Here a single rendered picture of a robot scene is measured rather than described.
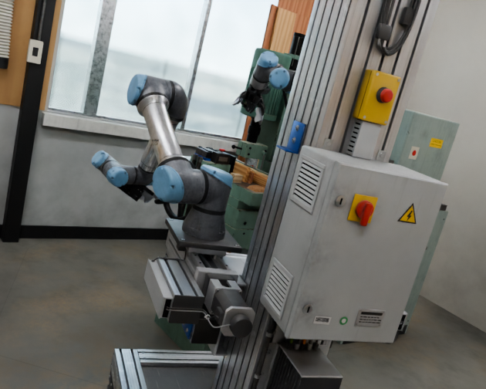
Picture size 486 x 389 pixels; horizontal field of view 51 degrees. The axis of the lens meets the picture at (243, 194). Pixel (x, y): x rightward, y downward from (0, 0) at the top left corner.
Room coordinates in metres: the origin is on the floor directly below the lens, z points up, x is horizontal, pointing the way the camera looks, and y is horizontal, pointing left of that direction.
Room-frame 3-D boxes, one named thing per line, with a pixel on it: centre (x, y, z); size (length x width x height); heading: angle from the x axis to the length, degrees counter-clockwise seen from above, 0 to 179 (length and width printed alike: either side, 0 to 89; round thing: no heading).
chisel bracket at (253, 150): (2.47, 0.01, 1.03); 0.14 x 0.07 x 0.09; 133
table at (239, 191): (2.40, 0.12, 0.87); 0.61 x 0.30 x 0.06; 43
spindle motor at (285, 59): (2.46, 0.02, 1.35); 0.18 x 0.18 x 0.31
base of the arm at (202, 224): (1.69, 0.10, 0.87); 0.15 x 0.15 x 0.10
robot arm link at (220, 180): (1.69, 0.11, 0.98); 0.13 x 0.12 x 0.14; 129
